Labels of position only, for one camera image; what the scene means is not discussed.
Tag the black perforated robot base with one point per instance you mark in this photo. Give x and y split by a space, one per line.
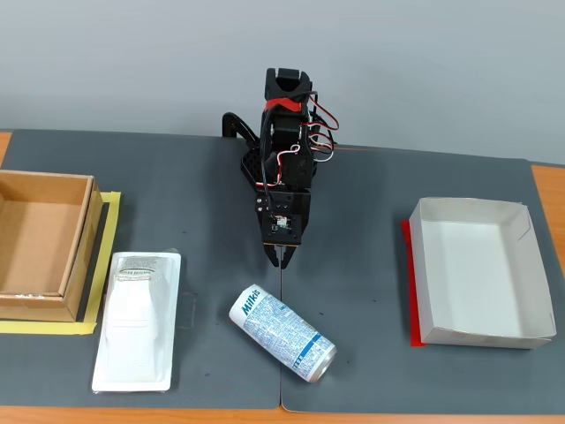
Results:
251 165

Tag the brown cardboard box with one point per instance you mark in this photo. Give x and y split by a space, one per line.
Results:
44 234

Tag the gray paper box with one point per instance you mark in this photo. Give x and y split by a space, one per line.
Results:
476 274

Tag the white blue Milkis can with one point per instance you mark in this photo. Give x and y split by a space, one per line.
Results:
278 329

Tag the yellow tape frame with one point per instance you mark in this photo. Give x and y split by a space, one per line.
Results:
108 247

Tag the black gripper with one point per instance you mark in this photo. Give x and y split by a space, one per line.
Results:
280 254

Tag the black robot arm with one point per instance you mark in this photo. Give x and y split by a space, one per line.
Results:
287 128

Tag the black table clamp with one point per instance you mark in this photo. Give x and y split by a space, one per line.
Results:
236 123

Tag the white packaged sandwich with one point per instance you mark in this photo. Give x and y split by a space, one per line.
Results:
137 318

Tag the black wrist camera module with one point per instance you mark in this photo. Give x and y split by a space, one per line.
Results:
281 225

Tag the red paper sheet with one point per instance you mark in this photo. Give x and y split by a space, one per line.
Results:
410 282

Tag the gray table mat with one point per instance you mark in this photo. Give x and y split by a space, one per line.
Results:
198 199
353 243

